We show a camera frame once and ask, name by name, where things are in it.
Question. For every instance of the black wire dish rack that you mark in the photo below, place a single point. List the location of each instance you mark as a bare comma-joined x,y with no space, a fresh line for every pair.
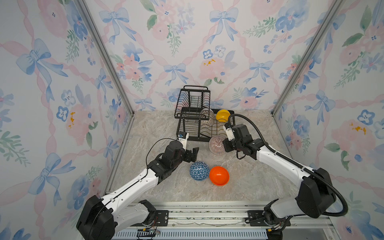
191,100

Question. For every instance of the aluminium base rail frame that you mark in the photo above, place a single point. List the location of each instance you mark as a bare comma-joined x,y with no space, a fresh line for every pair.
225,221

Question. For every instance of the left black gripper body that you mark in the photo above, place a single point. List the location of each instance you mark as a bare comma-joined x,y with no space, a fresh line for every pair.
184,156

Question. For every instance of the white red patterned bowl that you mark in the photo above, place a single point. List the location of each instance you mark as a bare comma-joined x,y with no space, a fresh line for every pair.
206,114

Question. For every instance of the pink patterned bowl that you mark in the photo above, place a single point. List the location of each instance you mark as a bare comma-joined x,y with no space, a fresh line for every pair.
216,145

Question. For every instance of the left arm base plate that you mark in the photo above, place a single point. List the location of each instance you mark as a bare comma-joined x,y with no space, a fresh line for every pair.
159,218

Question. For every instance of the right aluminium corner post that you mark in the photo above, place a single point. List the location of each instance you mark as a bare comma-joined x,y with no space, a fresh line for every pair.
320,33

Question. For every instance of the blue patterned bowl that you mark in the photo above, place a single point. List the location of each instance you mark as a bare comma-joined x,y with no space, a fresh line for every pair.
199,171

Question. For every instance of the orange dotted patterned bowl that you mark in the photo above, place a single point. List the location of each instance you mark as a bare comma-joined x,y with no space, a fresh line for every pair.
207,123

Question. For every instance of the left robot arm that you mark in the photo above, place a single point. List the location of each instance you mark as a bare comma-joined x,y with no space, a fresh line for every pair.
102,217

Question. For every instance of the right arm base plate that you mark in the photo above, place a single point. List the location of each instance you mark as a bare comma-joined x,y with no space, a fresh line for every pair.
258,218

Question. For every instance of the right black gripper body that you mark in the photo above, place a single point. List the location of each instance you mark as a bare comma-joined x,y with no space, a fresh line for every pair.
230,146

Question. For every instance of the aluminium corner post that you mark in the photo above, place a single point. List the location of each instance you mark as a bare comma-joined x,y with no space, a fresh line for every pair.
320,33
95,34

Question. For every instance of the left aluminium corner post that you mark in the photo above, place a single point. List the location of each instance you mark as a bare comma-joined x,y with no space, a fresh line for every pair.
95,34

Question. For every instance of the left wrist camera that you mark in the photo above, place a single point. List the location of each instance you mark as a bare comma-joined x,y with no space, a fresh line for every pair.
183,139

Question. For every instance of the yellow bowl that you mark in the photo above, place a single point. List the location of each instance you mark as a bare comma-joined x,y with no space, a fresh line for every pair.
222,116

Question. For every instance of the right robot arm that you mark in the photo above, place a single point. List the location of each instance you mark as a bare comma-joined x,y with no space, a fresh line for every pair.
315,195

